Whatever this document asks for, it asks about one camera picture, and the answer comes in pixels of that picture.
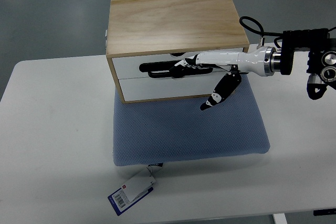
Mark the white table leg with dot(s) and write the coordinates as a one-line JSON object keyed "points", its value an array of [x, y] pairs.
{"points": [[279, 218]]}

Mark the wooden drawer cabinet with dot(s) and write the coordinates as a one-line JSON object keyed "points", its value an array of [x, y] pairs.
{"points": [[154, 27]]}

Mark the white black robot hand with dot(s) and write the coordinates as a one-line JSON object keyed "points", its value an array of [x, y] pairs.
{"points": [[236, 64]]}

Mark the white blue product tag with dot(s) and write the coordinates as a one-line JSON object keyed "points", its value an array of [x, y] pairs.
{"points": [[132, 191]]}

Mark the black table controller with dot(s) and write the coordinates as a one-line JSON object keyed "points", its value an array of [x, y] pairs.
{"points": [[324, 212]]}

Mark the blue mesh cushion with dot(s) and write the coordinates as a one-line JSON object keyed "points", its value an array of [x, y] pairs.
{"points": [[178, 130]]}

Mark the white drawer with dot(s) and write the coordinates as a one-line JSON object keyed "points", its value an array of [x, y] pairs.
{"points": [[128, 67], [146, 88]]}

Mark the black drawer handle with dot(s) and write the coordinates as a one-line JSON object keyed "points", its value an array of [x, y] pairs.
{"points": [[163, 69]]}

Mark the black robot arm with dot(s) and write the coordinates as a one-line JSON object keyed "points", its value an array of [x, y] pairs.
{"points": [[320, 49]]}

